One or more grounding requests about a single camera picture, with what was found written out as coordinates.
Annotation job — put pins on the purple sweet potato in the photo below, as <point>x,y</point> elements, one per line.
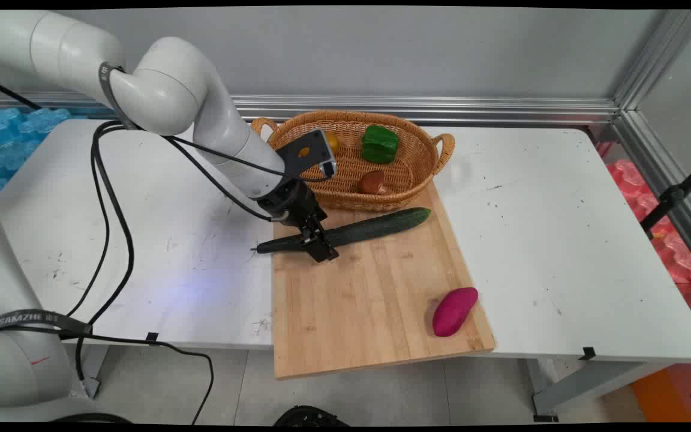
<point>454,311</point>

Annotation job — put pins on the orange floor sheet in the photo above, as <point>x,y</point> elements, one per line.
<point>669,396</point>

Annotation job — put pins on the blue foam padding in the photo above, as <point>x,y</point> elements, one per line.
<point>15,141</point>

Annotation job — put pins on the red foam padding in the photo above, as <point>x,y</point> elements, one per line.
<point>675,252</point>

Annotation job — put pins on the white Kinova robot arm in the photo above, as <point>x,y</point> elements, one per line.
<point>165,90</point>

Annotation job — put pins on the yellow round fruit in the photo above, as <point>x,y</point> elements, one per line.
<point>333,143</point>

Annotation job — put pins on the green bell pepper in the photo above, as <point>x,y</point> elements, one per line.
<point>379,144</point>

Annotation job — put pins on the grey table leg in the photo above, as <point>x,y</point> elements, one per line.
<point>90,369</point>
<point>585,384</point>

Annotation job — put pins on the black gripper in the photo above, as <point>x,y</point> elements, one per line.
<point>294,204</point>

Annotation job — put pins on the bamboo cutting board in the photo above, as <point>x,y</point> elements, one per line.
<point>369,300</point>

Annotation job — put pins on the black tripod stand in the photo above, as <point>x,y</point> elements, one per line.
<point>672,195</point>

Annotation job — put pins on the black table edge clip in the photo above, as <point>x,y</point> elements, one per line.
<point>588,353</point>
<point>152,338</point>

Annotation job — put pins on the aluminium frame rail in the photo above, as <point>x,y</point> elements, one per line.
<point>441,110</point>

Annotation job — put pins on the black round object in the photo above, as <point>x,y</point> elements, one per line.
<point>309,416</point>

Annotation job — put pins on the woven wicker basket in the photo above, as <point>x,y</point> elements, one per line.
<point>405,174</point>

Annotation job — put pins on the brown mushroom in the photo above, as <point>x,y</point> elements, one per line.
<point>372,182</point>

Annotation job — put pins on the long dark green cucumber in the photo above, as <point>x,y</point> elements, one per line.
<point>375,225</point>

